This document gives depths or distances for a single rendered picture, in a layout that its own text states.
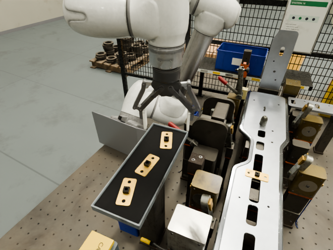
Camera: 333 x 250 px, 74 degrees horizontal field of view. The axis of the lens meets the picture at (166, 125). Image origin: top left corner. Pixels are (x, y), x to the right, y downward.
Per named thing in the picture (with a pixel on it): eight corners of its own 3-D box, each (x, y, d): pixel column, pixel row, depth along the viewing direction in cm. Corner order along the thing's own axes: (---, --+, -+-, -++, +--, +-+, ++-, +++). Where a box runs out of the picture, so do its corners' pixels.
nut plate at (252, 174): (268, 175, 84) (269, 172, 83) (268, 182, 81) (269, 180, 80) (246, 168, 86) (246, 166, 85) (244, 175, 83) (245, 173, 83)
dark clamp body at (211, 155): (203, 218, 102) (214, 162, 78) (179, 210, 105) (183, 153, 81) (207, 205, 107) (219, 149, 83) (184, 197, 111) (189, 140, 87)
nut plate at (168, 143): (171, 149, 72) (171, 146, 71) (159, 149, 72) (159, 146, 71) (172, 132, 78) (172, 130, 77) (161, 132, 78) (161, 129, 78)
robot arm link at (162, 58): (185, 49, 51) (183, 73, 54) (184, 36, 58) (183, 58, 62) (145, 48, 51) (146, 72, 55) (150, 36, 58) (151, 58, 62)
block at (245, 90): (234, 140, 143) (247, 90, 121) (229, 138, 144) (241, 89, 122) (235, 136, 146) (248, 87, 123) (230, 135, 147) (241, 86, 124)
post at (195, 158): (193, 225, 99) (201, 165, 74) (182, 220, 100) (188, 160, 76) (196, 215, 103) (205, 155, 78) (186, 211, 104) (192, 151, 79)
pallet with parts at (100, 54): (88, 67, 401) (83, 42, 374) (130, 47, 483) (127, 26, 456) (125, 78, 368) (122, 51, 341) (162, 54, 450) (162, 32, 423)
